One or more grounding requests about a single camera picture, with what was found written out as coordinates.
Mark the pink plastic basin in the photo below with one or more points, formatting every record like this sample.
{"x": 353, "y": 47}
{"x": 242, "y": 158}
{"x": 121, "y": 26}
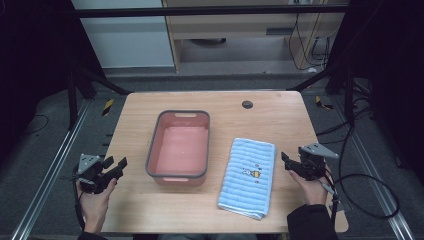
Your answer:
{"x": 180, "y": 148}

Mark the light wooden desk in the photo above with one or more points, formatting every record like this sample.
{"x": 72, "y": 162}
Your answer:
{"x": 233, "y": 28}

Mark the yellow black floor tape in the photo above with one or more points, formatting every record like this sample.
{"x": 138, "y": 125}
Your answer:
{"x": 321, "y": 103}
{"x": 107, "y": 107}

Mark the blue striped towel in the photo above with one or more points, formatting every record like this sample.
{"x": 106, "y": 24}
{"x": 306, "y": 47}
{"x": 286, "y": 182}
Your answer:
{"x": 247, "y": 178}

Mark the black metal frame stand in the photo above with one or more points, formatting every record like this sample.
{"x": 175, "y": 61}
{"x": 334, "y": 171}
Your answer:
{"x": 72, "y": 100}
{"x": 348, "y": 96}

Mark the person's right hand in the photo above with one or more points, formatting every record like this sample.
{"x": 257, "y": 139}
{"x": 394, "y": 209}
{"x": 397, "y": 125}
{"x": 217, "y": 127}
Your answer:
{"x": 310, "y": 190}

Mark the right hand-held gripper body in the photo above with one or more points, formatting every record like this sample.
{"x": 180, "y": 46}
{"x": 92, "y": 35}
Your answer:
{"x": 315, "y": 159}

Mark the white cabinet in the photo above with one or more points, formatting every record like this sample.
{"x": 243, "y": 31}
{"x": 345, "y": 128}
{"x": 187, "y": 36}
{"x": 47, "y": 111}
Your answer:
{"x": 126, "y": 36}

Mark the person's left hand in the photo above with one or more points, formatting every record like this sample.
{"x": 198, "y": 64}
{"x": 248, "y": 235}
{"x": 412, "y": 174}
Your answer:
{"x": 95, "y": 206}

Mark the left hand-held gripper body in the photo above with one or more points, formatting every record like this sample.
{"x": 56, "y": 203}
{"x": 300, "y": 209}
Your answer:
{"x": 87, "y": 165}

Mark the black metal frame crossbar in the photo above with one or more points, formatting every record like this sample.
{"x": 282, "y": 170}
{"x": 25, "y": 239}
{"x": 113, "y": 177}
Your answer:
{"x": 200, "y": 11}

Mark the aluminium floor rail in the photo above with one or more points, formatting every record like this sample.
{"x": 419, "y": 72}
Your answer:
{"x": 373, "y": 173}
{"x": 50, "y": 170}

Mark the black curtain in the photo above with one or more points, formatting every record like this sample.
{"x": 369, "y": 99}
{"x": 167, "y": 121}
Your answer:
{"x": 393, "y": 66}
{"x": 33, "y": 66}

